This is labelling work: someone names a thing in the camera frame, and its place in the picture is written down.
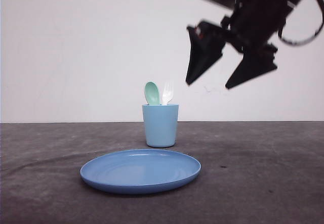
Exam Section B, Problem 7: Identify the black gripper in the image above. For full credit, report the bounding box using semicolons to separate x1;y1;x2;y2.
186;4;293;89

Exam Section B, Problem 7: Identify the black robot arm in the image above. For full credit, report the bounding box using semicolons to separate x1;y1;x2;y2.
186;0;323;89

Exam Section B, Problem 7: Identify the blue plastic plate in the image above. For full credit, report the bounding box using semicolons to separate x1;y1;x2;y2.
80;149;201;194

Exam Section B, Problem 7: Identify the light blue plastic cup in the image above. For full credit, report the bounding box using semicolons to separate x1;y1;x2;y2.
142;104;179;148

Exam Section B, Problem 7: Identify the white plastic fork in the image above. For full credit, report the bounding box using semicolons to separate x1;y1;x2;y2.
161;82;174;105

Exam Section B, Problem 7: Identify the mint green plastic spoon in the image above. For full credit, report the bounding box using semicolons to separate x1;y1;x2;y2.
144;81;160;105

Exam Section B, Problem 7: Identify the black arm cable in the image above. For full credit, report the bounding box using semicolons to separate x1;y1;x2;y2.
277;0;324;47

